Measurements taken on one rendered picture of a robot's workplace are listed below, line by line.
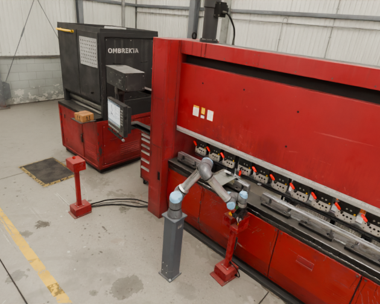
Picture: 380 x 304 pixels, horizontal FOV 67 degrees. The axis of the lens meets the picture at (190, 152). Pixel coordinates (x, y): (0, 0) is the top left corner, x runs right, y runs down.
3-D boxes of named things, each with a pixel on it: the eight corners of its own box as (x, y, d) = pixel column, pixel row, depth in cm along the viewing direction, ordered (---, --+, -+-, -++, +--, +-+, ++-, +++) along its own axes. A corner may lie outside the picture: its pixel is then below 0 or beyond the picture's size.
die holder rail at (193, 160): (177, 158, 365) (178, 152, 362) (180, 157, 370) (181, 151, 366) (207, 174, 335) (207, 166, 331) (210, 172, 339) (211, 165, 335)
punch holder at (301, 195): (289, 195, 265) (294, 180, 258) (294, 192, 271) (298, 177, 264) (305, 202, 256) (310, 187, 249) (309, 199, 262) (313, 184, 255)
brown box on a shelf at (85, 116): (70, 118, 436) (69, 110, 431) (85, 116, 454) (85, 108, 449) (80, 123, 419) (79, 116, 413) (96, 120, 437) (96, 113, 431)
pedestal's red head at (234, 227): (222, 222, 288) (224, 208, 281) (233, 218, 298) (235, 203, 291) (236, 234, 275) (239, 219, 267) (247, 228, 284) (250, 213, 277)
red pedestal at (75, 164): (67, 212, 386) (61, 157, 352) (85, 205, 403) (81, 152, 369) (74, 219, 374) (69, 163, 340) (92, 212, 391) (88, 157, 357)
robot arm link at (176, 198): (167, 208, 267) (167, 196, 262) (171, 200, 279) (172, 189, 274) (179, 211, 265) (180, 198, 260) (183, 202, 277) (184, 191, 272)
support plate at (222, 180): (207, 179, 301) (207, 178, 300) (222, 172, 319) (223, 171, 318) (221, 186, 290) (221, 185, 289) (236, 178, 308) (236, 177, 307)
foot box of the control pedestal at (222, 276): (209, 274, 311) (210, 265, 306) (225, 263, 326) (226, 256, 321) (222, 286, 297) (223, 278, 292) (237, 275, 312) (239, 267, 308)
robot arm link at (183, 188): (169, 196, 276) (203, 160, 253) (173, 189, 290) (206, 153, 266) (178, 204, 277) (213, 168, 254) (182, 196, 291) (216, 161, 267)
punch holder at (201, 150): (195, 151, 337) (196, 139, 331) (200, 149, 343) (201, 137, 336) (204, 155, 328) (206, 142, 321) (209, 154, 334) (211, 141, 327)
